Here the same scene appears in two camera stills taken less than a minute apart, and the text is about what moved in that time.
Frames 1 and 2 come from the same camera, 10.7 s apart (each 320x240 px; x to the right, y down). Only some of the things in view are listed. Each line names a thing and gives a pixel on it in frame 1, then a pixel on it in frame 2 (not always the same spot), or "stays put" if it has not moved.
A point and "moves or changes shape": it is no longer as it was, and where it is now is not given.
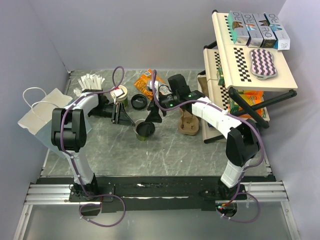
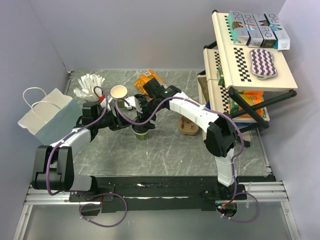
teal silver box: (238, 29) stays put
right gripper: (153, 116) → (150, 125)
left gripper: (119, 115) → (115, 123)
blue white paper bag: (38, 121) stays put
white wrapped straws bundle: (88, 81) stays put
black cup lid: (145, 128) moves or changes shape
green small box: (221, 81) stays put
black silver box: (269, 40) stays put
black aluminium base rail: (155, 194) stays put
